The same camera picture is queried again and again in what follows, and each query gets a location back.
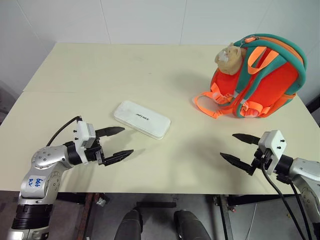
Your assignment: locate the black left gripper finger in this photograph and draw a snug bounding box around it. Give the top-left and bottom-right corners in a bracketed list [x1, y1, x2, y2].
[96, 126, 126, 138]
[104, 149, 135, 167]

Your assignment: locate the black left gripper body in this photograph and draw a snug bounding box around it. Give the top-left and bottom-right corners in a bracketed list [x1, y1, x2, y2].
[84, 137, 106, 166]

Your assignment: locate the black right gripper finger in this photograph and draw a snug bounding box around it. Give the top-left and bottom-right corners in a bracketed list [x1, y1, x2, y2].
[219, 152, 256, 177]
[232, 133, 261, 146]

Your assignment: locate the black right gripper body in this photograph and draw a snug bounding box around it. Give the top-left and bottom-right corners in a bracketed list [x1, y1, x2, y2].
[249, 147, 274, 176]

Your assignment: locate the white rectangular case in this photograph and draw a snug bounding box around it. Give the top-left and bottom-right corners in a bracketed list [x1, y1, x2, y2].
[112, 99, 172, 141]

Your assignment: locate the orange and green backpack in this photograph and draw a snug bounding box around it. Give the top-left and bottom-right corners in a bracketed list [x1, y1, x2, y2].
[191, 32, 308, 120]

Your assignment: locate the grey metal table leg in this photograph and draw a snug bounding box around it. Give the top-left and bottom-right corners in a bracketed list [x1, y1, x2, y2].
[213, 194, 237, 240]

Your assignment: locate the black metal crossbar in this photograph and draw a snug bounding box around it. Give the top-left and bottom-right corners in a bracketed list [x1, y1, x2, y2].
[135, 200, 177, 209]

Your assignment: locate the dark rounded shape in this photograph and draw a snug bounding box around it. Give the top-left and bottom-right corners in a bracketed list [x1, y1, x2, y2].
[173, 210, 214, 240]
[115, 209, 144, 240]

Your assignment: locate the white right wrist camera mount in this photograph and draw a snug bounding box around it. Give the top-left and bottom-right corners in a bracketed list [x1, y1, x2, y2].
[257, 129, 286, 176]

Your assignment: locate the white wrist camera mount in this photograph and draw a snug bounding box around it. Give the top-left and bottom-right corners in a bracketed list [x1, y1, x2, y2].
[257, 129, 286, 176]
[74, 120, 97, 165]

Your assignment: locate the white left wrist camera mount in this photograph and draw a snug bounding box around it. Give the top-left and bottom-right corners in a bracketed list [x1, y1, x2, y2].
[74, 120, 97, 165]

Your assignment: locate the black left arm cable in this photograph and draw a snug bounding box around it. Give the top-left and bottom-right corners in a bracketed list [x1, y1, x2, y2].
[46, 115, 83, 147]

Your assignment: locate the thin white cable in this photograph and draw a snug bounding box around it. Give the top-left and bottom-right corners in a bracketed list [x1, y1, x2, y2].
[244, 201, 259, 240]

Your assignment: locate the rusty brown frame beam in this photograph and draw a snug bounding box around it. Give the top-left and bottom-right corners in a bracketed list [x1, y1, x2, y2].
[76, 192, 96, 240]

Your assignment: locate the beige plush keychain toy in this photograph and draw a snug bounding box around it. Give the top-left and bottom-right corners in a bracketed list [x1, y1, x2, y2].
[215, 42, 248, 76]

